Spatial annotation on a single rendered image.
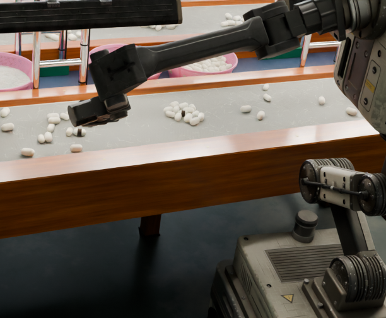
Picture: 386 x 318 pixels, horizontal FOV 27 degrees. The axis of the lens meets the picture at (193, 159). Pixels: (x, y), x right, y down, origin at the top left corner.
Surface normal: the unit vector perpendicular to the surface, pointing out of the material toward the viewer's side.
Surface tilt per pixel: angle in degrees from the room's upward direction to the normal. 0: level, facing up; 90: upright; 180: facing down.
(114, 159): 0
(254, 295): 90
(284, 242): 0
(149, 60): 48
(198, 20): 0
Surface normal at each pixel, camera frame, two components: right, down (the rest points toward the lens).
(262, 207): 0.13, -0.84
